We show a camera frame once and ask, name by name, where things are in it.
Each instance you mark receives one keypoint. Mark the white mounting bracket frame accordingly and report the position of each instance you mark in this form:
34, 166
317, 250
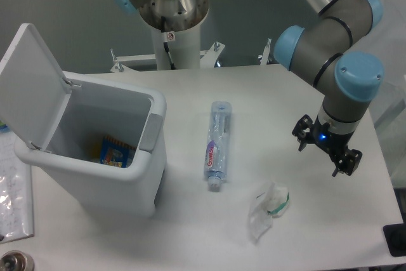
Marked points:
169, 58

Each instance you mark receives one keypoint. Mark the black device at edge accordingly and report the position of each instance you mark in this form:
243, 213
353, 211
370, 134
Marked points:
395, 239

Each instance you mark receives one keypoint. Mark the metal round knob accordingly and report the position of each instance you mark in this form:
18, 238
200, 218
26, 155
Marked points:
17, 261

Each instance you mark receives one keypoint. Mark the white plastic wrapper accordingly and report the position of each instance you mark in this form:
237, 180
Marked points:
270, 202

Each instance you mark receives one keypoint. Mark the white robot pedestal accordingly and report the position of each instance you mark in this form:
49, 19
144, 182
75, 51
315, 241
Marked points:
175, 21

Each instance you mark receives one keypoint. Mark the white trash can lid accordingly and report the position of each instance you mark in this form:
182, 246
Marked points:
34, 90

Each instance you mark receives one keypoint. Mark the crushed clear plastic bottle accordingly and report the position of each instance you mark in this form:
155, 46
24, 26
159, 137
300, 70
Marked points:
217, 148

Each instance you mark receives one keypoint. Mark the white trash can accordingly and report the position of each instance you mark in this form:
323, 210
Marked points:
129, 113

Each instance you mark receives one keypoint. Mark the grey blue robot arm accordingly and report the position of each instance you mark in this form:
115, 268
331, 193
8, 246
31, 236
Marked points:
320, 56

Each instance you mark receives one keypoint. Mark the paper sheet in sleeve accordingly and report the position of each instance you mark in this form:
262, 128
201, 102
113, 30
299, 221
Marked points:
17, 213

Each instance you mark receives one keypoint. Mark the blue snack packet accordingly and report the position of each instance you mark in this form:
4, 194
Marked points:
116, 153

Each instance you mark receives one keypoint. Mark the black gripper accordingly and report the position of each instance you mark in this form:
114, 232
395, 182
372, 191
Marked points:
333, 144

